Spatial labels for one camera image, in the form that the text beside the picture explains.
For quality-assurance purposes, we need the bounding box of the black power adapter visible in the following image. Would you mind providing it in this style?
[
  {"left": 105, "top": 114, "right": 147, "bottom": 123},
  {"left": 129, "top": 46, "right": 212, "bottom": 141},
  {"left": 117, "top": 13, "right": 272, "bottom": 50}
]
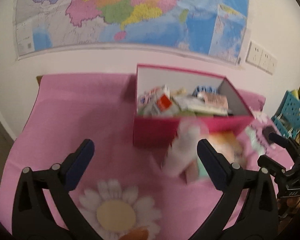
[{"left": 262, "top": 126, "right": 276, "bottom": 145}]

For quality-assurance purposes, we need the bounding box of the blue plastic basket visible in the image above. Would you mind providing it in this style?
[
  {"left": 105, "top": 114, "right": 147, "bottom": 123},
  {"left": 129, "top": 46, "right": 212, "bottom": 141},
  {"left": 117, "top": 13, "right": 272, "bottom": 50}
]
[{"left": 271, "top": 90, "right": 300, "bottom": 139}]

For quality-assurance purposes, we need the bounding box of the orange teal tissue box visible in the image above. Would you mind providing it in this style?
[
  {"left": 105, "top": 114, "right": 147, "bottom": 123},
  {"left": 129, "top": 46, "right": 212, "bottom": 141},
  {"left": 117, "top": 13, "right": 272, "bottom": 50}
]
[{"left": 184, "top": 131, "right": 247, "bottom": 184}]

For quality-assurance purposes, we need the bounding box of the pink barcode packet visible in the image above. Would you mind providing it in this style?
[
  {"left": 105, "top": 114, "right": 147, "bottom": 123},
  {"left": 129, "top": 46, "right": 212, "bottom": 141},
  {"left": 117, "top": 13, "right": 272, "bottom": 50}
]
[{"left": 202, "top": 92, "right": 229, "bottom": 109}]

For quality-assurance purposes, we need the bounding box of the white plastic bottle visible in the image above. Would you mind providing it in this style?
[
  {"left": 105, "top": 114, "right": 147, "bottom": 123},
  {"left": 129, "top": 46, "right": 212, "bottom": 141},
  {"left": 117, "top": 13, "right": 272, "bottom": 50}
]
[{"left": 161, "top": 118, "right": 209, "bottom": 178}]

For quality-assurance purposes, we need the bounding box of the pink flower tablecloth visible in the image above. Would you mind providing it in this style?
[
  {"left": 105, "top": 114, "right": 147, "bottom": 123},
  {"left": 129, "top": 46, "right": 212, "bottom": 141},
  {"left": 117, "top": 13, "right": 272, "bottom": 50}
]
[{"left": 0, "top": 72, "right": 296, "bottom": 240}]

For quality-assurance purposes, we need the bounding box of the blue checked fabric bow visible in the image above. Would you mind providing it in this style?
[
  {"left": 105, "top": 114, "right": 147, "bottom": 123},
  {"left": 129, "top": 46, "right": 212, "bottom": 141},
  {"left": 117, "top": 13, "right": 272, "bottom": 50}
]
[{"left": 192, "top": 86, "right": 218, "bottom": 97}]

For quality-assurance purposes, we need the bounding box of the red white small packet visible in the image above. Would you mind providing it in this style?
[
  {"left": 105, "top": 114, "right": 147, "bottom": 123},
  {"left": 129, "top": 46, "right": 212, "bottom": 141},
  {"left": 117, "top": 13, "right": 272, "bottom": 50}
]
[{"left": 154, "top": 94, "right": 172, "bottom": 113}]

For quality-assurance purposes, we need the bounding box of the pink cardboard box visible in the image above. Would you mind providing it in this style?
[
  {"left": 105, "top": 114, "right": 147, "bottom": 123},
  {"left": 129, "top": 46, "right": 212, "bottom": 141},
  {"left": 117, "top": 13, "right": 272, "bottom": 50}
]
[{"left": 133, "top": 64, "right": 253, "bottom": 147}]

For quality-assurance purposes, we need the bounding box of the white wall socket middle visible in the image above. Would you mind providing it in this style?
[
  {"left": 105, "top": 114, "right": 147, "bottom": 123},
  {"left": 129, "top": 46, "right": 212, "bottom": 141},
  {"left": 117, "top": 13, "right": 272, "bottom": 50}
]
[{"left": 258, "top": 49, "right": 272, "bottom": 70}]

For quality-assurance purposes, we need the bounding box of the white wall socket left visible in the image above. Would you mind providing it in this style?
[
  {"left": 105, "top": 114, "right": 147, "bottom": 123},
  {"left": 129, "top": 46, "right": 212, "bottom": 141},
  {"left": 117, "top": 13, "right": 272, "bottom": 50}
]
[{"left": 245, "top": 41, "right": 263, "bottom": 66}]

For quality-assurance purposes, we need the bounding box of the colourful wall map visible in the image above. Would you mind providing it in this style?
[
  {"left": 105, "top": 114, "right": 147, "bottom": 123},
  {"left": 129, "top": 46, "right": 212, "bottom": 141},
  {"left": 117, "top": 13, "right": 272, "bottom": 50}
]
[{"left": 15, "top": 0, "right": 249, "bottom": 63}]

